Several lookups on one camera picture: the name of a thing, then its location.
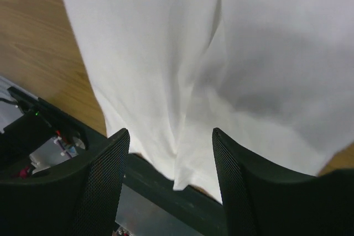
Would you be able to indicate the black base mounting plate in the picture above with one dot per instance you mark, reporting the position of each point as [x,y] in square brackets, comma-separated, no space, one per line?
[190,206]

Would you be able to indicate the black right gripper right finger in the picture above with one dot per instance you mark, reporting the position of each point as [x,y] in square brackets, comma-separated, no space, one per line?
[260,197]

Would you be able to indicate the white t shirt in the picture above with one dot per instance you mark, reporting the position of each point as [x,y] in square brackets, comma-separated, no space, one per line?
[275,75]

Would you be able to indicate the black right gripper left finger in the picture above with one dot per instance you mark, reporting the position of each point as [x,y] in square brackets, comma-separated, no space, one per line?
[80,196]

